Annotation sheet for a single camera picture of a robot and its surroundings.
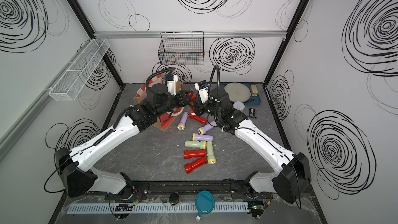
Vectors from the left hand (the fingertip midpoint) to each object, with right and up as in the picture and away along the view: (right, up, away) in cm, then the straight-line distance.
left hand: (192, 93), depth 69 cm
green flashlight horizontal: (+4, -28, +16) cm, 33 cm away
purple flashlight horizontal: (+1, -25, +20) cm, 32 cm away
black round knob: (-7, -44, -6) cm, 45 cm away
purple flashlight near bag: (-7, -16, +28) cm, 33 cm away
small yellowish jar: (+43, +3, +43) cm, 61 cm away
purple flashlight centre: (+4, -22, +22) cm, 31 cm away
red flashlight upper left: (+4, -17, +28) cm, 33 cm away
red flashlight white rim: (0, -2, -1) cm, 2 cm away
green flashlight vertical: (+9, -35, +11) cm, 38 cm away
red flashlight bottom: (-2, -38, +9) cm, 39 cm away
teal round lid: (+5, -46, -5) cm, 47 cm away
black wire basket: (-11, +38, +54) cm, 67 cm away
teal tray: (+43, -5, +40) cm, 59 cm away
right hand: (-2, -4, +1) cm, 4 cm away
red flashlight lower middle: (-3, -33, +13) cm, 35 cm away
